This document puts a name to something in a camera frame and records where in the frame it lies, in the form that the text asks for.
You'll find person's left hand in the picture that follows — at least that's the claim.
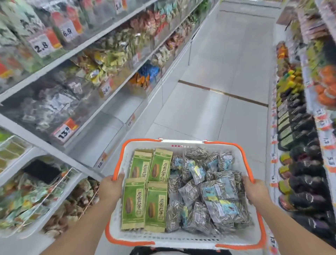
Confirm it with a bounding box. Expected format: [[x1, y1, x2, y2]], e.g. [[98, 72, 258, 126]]
[[97, 172, 126, 207]]

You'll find person's right hand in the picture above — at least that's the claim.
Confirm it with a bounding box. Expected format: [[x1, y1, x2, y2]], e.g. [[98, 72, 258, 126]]
[[242, 177, 272, 208]]

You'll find pile of seed packets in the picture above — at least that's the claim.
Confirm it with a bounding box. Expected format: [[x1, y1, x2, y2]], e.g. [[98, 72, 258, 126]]
[[165, 147, 254, 234]]

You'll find white store shelf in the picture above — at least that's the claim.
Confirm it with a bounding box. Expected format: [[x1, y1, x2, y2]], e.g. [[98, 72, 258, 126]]
[[0, 0, 221, 255]]

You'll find white orange shopping basket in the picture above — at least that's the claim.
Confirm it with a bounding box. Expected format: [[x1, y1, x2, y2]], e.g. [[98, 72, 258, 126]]
[[105, 138, 267, 250]]

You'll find person's left forearm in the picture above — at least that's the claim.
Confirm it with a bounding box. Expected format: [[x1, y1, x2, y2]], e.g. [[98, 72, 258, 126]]
[[39, 194, 124, 255]]

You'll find person's right forearm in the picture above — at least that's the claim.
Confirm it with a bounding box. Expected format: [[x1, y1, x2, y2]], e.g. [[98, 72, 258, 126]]
[[253, 199, 336, 255]]

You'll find bin of yellow snacks 2.5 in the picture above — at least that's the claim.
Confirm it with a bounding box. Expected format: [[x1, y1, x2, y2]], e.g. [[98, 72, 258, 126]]
[[102, 29, 150, 57]]

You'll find white aisle shelf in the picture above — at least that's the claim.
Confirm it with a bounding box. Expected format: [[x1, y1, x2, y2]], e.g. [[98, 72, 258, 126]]
[[265, 0, 336, 255]]

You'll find pile of brown snack bags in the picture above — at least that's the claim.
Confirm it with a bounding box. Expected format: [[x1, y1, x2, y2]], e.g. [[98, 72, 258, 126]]
[[43, 177, 101, 238]]

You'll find empty clear plastic bin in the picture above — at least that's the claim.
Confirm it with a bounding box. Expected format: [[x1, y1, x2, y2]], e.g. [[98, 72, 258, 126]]
[[64, 110, 125, 168]]

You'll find row of dark bags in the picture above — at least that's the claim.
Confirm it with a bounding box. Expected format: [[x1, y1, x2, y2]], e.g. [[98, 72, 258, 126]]
[[277, 87, 336, 238]]

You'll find black smartphone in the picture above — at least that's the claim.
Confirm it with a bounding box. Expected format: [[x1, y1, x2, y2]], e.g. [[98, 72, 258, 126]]
[[23, 159, 61, 184]]

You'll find pile of green snack bags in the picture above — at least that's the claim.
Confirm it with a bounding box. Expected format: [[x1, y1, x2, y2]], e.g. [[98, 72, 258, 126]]
[[0, 155, 79, 229]]

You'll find clear bin of nut bags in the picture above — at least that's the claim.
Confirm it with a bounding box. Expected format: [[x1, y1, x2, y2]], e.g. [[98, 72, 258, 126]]
[[5, 69, 94, 138]]

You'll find stack of yellow green bags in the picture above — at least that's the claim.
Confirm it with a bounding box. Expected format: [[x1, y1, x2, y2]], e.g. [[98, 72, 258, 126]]
[[275, 68, 305, 105]]

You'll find stack of yellow snack bags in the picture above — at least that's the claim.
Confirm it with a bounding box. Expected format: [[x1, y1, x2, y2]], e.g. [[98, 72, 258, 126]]
[[71, 47, 133, 87]]

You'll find stack of orange bags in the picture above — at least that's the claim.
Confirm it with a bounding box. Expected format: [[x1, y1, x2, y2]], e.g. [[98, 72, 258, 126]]
[[314, 65, 336, 109]]

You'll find pile of white popcorn bags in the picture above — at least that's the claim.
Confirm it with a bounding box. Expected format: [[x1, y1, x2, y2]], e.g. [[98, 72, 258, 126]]
[[152, 44, 171, 66]]

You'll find pile of red packets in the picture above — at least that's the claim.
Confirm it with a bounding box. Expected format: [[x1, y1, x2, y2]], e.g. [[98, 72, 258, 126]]
[[131, 12, 168, 36]]

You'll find stack of dark seaweed packs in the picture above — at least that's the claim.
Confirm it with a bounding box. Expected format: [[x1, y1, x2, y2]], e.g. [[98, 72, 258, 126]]
[[34, 0, 105, 50]]

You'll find stack of green seaweed packs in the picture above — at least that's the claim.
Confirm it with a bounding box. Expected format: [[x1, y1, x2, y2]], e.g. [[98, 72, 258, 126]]
[[0, 0, 47, 79]]

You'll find white wire end rack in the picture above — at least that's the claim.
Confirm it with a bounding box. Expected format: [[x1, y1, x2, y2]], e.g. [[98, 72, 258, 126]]
[[0, 129, 104, 240]]

